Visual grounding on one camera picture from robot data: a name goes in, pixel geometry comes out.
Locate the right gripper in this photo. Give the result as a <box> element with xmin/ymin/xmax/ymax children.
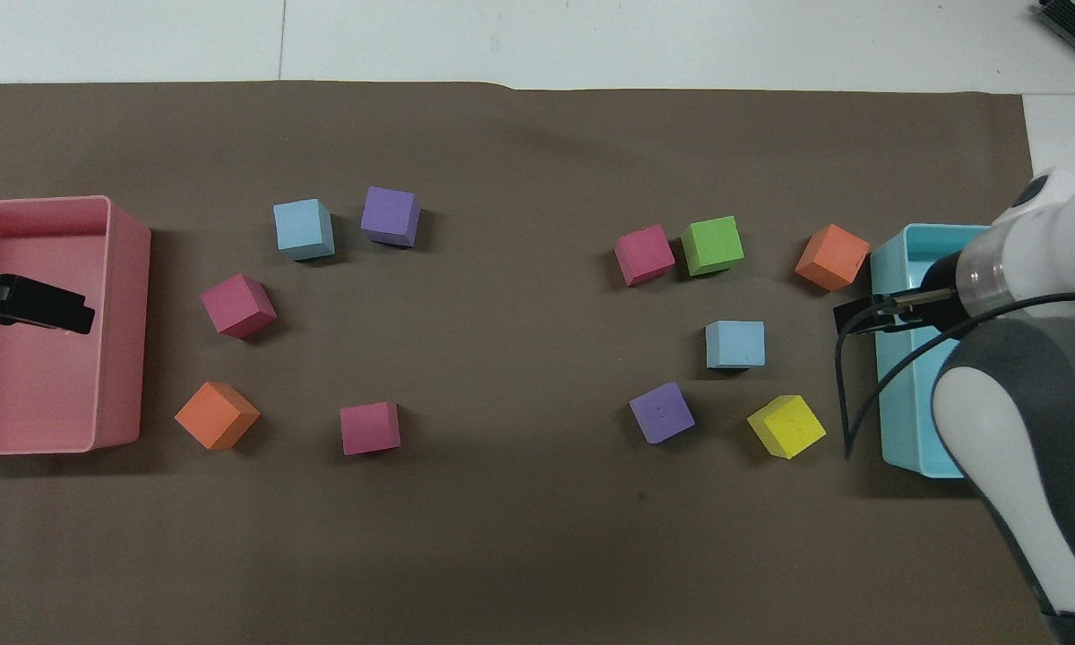
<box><xmin>892</xmin><ymin>253</ymin><xmax>971</xmax><ymax>333</ymax></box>

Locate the orange foam block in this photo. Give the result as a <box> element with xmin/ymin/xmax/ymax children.
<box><xmin>794</xmin><ymin>224</ymin><xmax>872</xmax><ymax>293</ymax></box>
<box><xmin>174</xmin><ymin>382</ymin><xmax>262</xmax><ymax>452</ymax></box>

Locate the cyan plastic bin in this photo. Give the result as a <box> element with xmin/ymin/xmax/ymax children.
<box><xmin>870</xmin><ymin>224</ymin><xmax>995</xmax><ymax>480</ymax></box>

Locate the yellow foam block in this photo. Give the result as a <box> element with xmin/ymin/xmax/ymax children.
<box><xmin>746</xmin><ymin>394</ymin><xmax>828</xmax><ymax>461</ymax></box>

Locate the light blue foam block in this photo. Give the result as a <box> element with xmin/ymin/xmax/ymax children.
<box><xmin>273</xmin><ymin>199</ymin><xmax>336</xmax><ymax>262</ymax></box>
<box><xmin>705</xmin><ymin>321</ymin><xmax>767</xmax><ymax>371</ymax></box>

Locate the green foam block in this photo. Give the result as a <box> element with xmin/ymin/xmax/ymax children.
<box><xmin>681</xmin><ymin>216</ymin><xmax>745</xmax><ymax>278</ymax></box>

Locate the magenta foam block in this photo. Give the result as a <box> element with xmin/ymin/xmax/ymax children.
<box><xmin>340</xmin><ymin>401</ymin><xmax>402</xmax><ymax>457</ymax></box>
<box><xmin>614</xmin><ymin>224</ymin><xmax>677</xmax><ymax>288</ymax></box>
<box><xmin>200</xmin><ymin>273</ymin><xmax>279</xmax><ymax>340</ymax></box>

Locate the purple foam block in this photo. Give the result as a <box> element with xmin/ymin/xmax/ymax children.
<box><xmin>360</xmin><ymin>185</ymin><xmax>422</xmax><ymax>249</ymax></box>
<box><xmin>629</xmin><ymin>382</ymin><xmax>696</xmax><ymax>446</ymax></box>

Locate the pink plastic bin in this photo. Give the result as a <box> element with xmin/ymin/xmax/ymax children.
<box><xmin>0</xmin><ymin>195</ymin><xmax>152</xmax><ymax>457</ymax></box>

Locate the black cable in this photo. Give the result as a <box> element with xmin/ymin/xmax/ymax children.
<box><xmin>834</xmin><ymin>288</ymin><xmax>1075</xmax><ymax>460</ymax></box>

